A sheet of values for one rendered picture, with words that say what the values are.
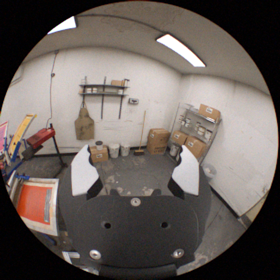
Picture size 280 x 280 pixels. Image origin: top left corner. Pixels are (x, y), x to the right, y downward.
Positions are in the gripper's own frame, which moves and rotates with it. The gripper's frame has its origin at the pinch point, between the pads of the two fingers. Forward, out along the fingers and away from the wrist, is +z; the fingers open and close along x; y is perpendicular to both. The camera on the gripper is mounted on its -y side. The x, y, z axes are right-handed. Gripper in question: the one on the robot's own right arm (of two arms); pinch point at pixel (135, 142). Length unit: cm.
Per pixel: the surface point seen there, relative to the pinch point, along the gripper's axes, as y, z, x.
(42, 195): 60, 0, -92
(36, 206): 60, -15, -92
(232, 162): 95, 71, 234
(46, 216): 62, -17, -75
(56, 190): 59, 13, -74
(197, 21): -124, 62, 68
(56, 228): 61, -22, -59
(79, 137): 86, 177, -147
